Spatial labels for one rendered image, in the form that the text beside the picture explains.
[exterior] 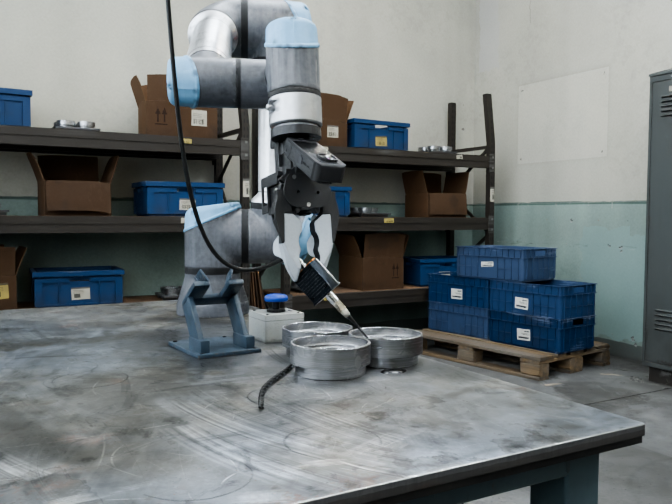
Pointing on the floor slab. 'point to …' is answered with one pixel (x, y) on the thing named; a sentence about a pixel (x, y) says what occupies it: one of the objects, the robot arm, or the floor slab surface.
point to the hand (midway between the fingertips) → (308, 271)
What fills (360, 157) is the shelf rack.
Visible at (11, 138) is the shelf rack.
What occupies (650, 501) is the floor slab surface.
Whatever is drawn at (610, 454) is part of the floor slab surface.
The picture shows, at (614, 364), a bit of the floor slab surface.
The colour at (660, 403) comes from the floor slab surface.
